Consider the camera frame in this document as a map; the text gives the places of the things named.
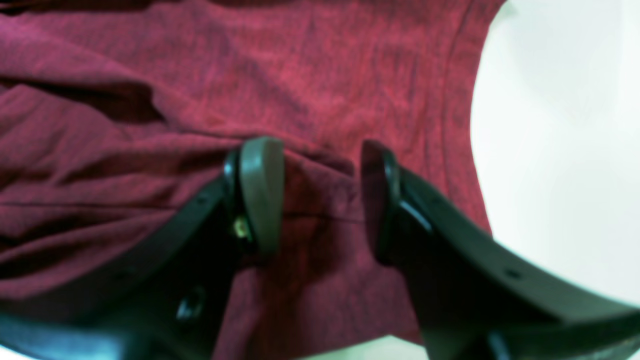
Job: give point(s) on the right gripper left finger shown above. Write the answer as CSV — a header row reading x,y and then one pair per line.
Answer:
x,y
165,298

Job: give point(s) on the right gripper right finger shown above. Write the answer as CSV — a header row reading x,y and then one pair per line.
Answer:
x,y
473,298

